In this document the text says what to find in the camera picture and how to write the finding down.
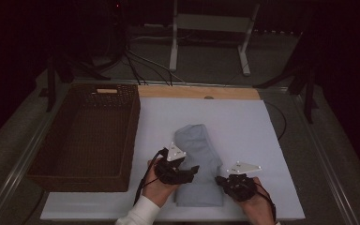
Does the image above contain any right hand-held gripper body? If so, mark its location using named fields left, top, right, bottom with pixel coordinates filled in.
left=223, top=160, right=263, bottom=203

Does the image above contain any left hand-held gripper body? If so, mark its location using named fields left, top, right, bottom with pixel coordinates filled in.
left=154, top=142, right=195, bottom=186

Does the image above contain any light blue sleeveless top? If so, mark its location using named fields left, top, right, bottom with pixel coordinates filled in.
left=173, top=124, right=224, bottom=208

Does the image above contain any brown wicker basket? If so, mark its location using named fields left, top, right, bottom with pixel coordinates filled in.
left=26, top=82, right=142, bottom=193

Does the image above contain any person's left hand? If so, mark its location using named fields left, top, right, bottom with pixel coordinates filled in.
left=142, top=159, right=181, bottom=208

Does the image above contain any person's right hand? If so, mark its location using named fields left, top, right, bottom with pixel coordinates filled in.
left=237, top=176, right=277, bottom=225

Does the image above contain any white table mat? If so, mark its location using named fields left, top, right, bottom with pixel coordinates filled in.
left=40, top=97, right=306, bottom=221

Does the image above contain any black tripod stand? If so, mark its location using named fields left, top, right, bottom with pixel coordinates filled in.
left=252, top=59, right=320, bottom=125
left=38, top=52, right=112, bottom=113

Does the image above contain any white metal stand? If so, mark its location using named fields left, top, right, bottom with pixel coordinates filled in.
left=168, top=0, right=261, bottom=77

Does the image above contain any power strip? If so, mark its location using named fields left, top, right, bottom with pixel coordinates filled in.
left=252, top=28, right=304, bottom=36

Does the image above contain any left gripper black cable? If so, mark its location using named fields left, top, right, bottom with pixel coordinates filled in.
left=133, top=147, right=169, bottom=205

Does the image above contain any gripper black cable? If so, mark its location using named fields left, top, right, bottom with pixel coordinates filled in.
left=254, top=182, right=278, bottom=223
left=133, top=147, right=169, bottom=205

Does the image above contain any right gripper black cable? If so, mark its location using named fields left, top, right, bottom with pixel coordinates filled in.
left=254, top=182, right=278, bottom=223

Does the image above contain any thin black cable loop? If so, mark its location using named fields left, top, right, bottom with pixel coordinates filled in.
left=263, top=100, right=288, bottom=141

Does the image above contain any aluminium frame rail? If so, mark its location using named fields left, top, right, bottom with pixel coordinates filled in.
left=71, top=79, right=290, bottom=92
left=289, top=90, right=360, bottom=225
left=0, top=82, right=73, bottom=225

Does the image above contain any black floor cable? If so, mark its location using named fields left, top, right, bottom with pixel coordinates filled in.
left=126, top=50, right=173, bottom=87
left=124, top=50, right=148, bottom=86

